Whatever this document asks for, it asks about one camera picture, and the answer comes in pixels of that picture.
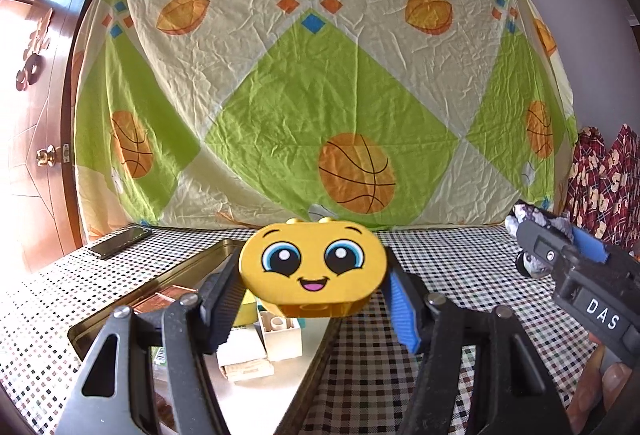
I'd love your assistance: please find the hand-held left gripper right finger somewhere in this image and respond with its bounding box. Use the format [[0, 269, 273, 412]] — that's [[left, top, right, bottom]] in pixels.
[[381, 264, 569, 435]]

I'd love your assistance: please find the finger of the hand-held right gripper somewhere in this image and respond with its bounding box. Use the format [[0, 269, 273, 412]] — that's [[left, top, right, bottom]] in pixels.
[[515, 219, 577, 267], [571, 225, 611, 265]]

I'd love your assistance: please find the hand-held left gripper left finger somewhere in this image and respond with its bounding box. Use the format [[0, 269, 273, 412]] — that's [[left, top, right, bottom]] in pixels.
[[54, 256, 247, 435]]

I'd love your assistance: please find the yellow cube block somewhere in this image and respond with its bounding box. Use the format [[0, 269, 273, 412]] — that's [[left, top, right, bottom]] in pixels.
[[235, 292, 258, 328]]

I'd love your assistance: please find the shiny dark item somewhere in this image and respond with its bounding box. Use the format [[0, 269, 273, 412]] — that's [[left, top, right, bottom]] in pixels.
[[504, 200, 573, 278]]

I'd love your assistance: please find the white box with red label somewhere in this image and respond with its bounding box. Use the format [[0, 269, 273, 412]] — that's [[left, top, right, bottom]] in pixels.
[[216, 335, 275, 382]]

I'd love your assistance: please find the brown toy block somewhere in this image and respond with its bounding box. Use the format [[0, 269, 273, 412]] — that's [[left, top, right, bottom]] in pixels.
[[131, 286, 201, 313]]

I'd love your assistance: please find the white toy block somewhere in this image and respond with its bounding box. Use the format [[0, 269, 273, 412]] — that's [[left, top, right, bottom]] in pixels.
[[257, 310, 303, 362]]

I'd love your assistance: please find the gold metal tin box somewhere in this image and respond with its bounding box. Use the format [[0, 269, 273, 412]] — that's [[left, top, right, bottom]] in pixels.
[[67, 238, 346, 435]]

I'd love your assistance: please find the yellow smiling face block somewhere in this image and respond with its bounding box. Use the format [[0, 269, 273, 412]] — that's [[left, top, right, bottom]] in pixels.
[[238, 217, 391, 318]]

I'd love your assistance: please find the person's right hand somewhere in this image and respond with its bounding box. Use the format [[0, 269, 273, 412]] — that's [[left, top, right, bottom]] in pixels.
[[566, 332, 635, 435]]

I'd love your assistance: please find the red patterned cloth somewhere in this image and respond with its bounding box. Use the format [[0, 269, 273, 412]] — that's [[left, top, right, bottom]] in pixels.
[[565, 124, 640, 261]]

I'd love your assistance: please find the checkered tablecloth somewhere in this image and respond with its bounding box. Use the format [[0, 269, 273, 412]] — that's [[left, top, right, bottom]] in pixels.
[[0, 222, 640, 435]]

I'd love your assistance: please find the black smartphone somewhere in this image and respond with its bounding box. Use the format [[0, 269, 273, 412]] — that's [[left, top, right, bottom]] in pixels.
[[89, 225, 152, 261]]

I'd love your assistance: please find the brown wooden door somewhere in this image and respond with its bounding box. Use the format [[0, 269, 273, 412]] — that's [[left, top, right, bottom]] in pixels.
[[0, 0, 132, 276]]

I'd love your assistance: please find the green basketball print sheet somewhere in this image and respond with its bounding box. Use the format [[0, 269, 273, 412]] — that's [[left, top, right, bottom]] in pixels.
[[70, 0, 578, 241]]

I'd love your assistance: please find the wooden door ornament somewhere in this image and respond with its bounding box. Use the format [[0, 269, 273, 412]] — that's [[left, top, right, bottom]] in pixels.
[[15, 7, 53, 92]]

